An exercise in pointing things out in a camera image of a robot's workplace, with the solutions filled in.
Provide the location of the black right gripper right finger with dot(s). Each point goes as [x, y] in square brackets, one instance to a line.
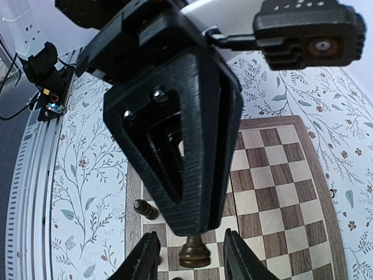
[240, 262]

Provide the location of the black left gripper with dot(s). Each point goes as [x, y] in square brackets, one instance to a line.
[132, 36]

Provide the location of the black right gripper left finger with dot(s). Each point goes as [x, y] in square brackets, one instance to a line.
[142, 262]

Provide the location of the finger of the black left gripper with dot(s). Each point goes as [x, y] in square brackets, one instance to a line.
[166, 123]
[228, 123]

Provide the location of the dark chess piece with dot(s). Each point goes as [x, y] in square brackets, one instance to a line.
[143, 208]
[194, 253]

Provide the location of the wooden chessboard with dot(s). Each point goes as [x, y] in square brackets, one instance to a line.
[277, 199]

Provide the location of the floral patterned table mat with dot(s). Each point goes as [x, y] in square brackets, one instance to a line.
[90, 186]

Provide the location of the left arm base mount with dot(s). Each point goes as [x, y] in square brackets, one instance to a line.
[52, 78]

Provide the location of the front aluminium rail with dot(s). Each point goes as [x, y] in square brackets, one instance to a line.
[30, 251]

